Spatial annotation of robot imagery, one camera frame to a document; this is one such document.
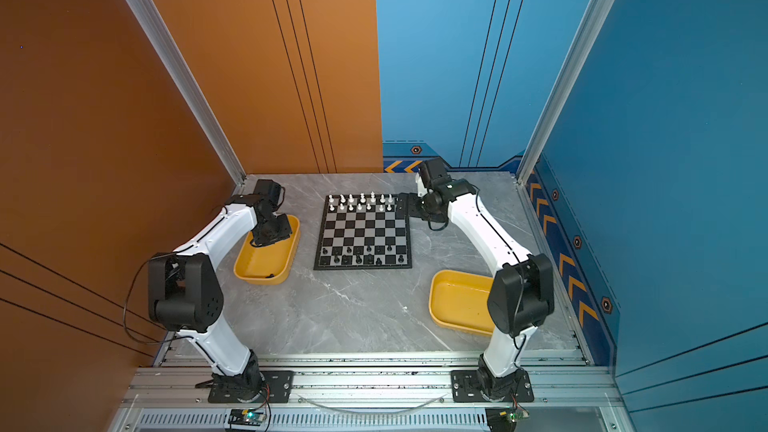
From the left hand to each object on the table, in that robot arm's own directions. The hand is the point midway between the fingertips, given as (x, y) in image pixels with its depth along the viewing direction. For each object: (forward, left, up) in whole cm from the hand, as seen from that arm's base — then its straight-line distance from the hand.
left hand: (284, 233), depth 92 cm
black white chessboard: (+5, -24, -6) cm, 26 cm away
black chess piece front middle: (-5, -26, -6) cm, 28 cm away
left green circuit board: (-46, +1, -11) cm, 47 cm away
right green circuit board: (-46, -61, -10) cm, 77 cm away
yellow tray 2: (-18, -54, -6) cm, 57 cm away
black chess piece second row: (-1, -26, -7) cm, 27 cm away
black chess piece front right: (-6, -30, -6) cm, 31 cm away
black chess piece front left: (-5, -23, -6) cm, 25 cm away
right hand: (+2, -38, +9) cm, 40 cm away
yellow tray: (-8, +3, -6) cm, 10 cm away
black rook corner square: (-6, -13, -7) cm, 15 cm away
